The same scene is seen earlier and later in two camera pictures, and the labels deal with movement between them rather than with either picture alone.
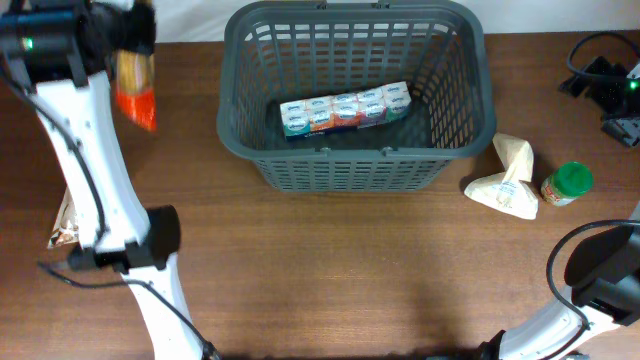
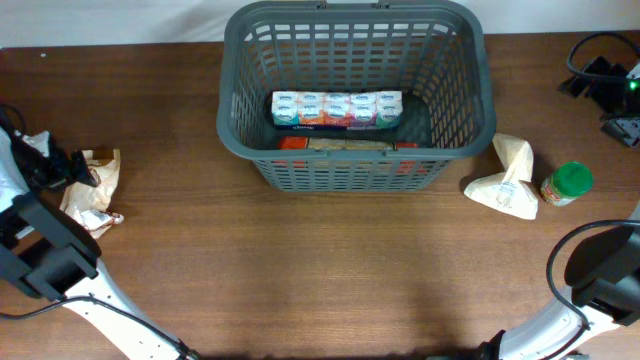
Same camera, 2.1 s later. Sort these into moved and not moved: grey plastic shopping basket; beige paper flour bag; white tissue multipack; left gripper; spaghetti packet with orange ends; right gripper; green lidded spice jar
Moved: spaghetti packet with orange ends; left gripper; white tissue multipack
Not moved: beige paper flour bag; grey plastic shopping basket; right gripper; green lidded spice jar
